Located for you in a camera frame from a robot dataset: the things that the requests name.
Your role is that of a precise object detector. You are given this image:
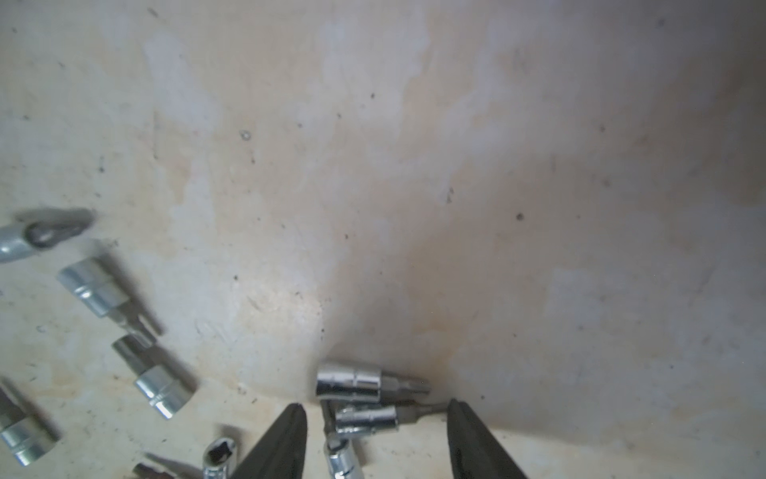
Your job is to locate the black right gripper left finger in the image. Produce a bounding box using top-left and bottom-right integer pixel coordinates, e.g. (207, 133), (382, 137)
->
(231, 403), (308, 479)

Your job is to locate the chrome bit pair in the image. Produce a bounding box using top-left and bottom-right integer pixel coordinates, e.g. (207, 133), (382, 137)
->
(57, 257), (157, 347)
(112, 335), (193, 420)

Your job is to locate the chrome bit pointing up-left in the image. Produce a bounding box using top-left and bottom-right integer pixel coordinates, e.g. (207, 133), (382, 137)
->
(320, 400), (364, 479)

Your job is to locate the chrome socket upright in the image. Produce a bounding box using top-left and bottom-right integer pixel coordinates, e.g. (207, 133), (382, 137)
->
(203, 437), (237, 479)

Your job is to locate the large chrome hex bit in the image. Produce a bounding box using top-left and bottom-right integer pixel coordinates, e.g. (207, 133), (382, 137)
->
(315, 360), (432, 403)

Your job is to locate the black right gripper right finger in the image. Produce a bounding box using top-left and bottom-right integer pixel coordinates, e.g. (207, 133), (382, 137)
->
(447, 399), (528, 479)

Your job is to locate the chrome bit pointing down-right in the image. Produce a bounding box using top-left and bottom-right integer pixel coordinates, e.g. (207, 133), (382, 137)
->
(334, 402), (448, 438)

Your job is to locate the chrome bit upper pair lower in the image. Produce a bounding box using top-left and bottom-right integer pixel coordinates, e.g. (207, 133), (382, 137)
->
(112, 335), (193, 420)

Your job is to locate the chrome bit lower cluster upright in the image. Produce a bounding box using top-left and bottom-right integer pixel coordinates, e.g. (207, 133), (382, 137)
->
(1, 209), (95, 263)

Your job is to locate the chrome socket lying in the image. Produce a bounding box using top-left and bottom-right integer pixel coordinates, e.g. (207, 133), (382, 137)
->
(132, 463), (176, 479)

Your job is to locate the chrome bit lower cluster middle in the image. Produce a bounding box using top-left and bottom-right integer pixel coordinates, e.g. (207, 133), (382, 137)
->
(1, 389), (56, 467)

